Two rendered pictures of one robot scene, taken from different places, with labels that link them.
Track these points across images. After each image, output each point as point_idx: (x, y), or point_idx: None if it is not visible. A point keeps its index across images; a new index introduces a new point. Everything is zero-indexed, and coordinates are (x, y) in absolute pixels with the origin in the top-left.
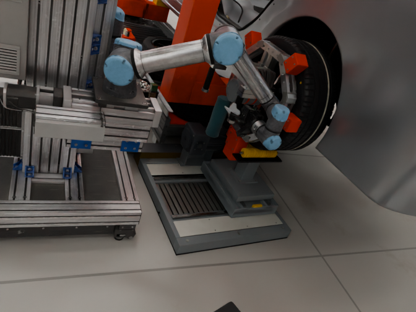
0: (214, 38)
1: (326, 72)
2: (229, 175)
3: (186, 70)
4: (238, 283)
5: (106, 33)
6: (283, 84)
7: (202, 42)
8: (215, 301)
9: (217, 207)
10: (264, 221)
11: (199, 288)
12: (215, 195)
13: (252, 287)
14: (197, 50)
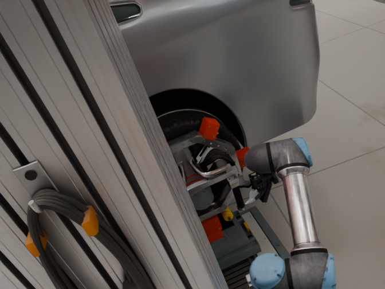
0: (300, 158)
1: (203, 112)
2: (216, 246)
3: None
4: (327, 248)
5: None
6: (220, 147)
7: (299, 172)
8: (356, 265)
9: (244, 265)
10: (252, 225)
11: (348, 278)
12: (228, 268)
13: (326, 238)
14: (306, 179)
